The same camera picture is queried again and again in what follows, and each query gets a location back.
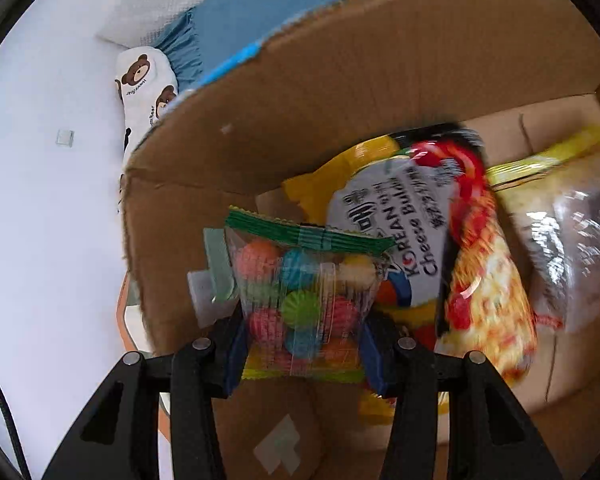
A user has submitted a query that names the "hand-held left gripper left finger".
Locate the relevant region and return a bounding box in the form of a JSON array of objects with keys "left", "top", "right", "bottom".
[{"left": 42, "top": 317, "right": 251, "bottom": 480}]

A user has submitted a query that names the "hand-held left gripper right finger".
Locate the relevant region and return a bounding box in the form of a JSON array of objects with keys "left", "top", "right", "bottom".
[{"left": 360, "top": 312, "right": 563, "bottom": 480}]

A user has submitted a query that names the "clear bag of colourful candy balls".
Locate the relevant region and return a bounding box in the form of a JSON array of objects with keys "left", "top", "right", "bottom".
[{"left": 224, "top": 205, "right": 398, "bottom": 383}]

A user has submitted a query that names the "brown cardboard box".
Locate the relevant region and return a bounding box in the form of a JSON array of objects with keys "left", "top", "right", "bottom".
[{"left": 120, "top": 0, "right": 600, "bottom": 480}]

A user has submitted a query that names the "red and white noodle packet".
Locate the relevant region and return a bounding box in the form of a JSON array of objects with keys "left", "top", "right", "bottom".
[{"left": 325, "top": 122, "right": 538, "bottom": 386}]

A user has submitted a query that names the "clear silver snack packet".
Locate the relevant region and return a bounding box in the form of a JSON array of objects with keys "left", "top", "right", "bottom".
[{"left": 485, "top": 125, "right": 600, "bottom": 336}]

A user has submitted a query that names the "white bear print pillow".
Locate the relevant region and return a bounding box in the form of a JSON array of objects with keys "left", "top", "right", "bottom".
[{"left": 114, "top": 46, "right": 180, "bottom": 216}]

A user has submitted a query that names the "blue bed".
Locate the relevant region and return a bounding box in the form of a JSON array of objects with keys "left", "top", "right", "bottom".
[{"left": 142, "top": 0, "right": 473, "bottom": 96}]

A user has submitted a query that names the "white quilted pillow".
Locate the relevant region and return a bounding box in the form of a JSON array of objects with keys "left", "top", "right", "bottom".
[{"left": 97, "top": 0, "right": 261, "bottom": 46}]

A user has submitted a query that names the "black cable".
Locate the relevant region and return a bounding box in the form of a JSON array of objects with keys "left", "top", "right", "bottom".
[{"left": 0, "top": 350, "right": 31, "bottom": 480}]

